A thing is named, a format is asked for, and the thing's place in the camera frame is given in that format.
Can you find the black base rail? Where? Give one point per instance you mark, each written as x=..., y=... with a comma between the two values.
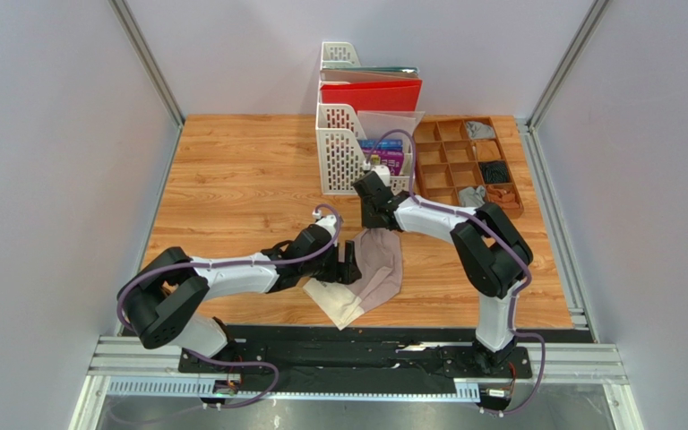
x=359, y=361

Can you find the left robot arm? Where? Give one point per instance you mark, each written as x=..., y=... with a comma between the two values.
x=160, y=304

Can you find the translucent plastic folder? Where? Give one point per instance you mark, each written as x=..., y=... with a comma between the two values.
x=376, y=123

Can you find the blue book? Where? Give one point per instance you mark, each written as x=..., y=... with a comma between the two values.
x=385, y=145

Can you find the orange rolled cloth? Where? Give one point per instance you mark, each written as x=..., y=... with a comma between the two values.
x=503, y=196

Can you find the pink underwear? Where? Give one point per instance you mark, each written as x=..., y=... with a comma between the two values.
x=380, y=261

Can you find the white file organizer rack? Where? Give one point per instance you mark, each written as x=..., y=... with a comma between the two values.
x=341, y=160

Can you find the brown rolled cloth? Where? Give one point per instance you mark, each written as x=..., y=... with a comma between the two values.
x=487, y=150

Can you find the purple book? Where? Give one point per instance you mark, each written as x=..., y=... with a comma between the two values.
x=394, y=160

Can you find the red folder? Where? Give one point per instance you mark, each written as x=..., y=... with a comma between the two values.
x=401, y=96

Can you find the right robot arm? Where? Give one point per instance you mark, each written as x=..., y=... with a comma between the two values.
x=493, y=254

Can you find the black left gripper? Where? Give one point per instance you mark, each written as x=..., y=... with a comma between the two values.
x=340, y=272

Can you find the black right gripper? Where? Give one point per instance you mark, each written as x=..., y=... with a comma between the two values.
x=371, y=217

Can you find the grey underwear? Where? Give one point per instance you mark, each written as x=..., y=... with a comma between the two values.
x=472, y=196

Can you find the wooden compartment tray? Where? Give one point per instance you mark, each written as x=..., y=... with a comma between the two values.
x=446, y=158

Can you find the black rolled cloth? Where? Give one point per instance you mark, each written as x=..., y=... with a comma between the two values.
x=494, y=172

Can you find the grey rolled cloth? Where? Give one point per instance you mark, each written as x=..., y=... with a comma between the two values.
x=479, y=131

